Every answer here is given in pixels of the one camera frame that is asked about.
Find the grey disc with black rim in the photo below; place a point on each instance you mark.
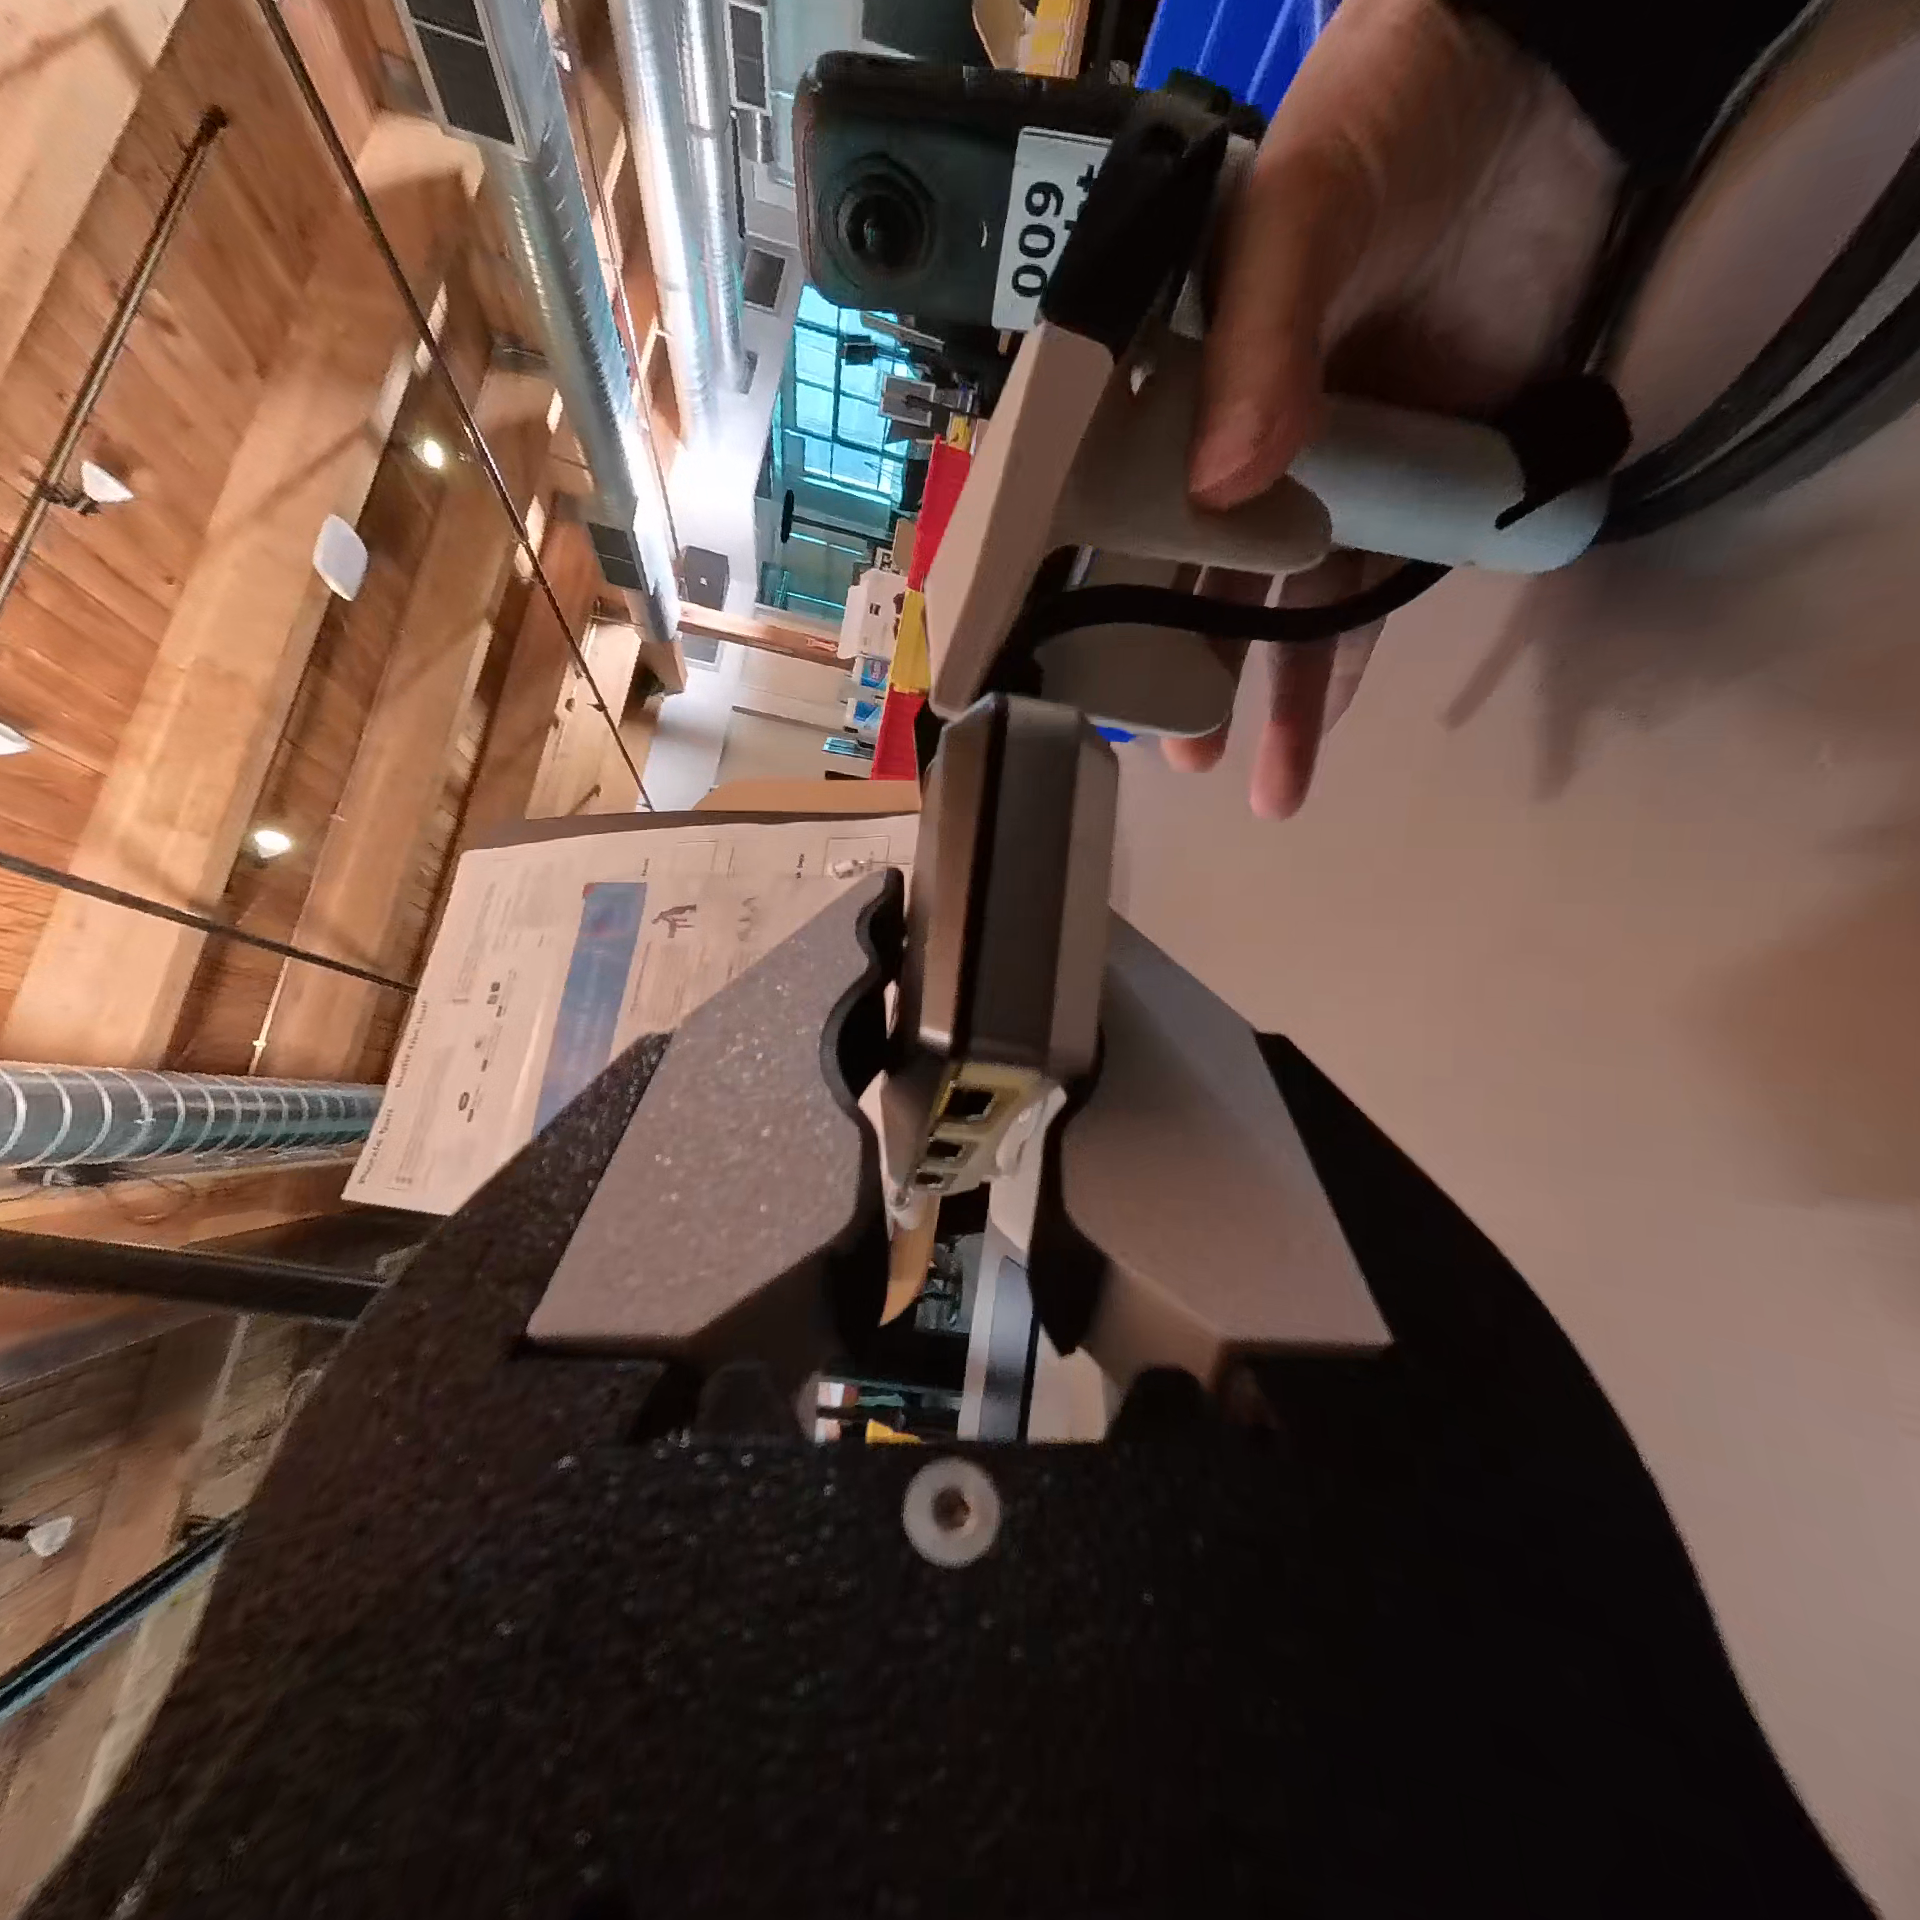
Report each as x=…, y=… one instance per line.
x=1800, y=255

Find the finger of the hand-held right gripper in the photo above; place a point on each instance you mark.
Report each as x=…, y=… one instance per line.
x=1004, y=511
x=1141, y=682

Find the white ceiling lamp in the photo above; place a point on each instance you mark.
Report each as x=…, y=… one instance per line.
x=341, y=558
x=101, y=485

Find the wood framed poster board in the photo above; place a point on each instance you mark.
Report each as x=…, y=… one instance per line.
x=600, y=960

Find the person's right hand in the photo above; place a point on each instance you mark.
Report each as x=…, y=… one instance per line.
x=1411, y=255

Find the large blue plastic bin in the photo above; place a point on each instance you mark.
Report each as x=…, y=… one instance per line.
x=1214, y=45

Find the small red bin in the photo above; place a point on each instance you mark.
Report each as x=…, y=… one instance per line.
x=942, y=494

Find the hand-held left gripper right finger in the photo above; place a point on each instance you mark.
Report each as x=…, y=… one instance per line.
x=1214, y=1202

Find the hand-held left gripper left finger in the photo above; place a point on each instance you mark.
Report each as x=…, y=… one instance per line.
x=704, y=1172

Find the silver ceiling duct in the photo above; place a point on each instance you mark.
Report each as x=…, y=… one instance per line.
x=563, y=301
x=165, y=1115

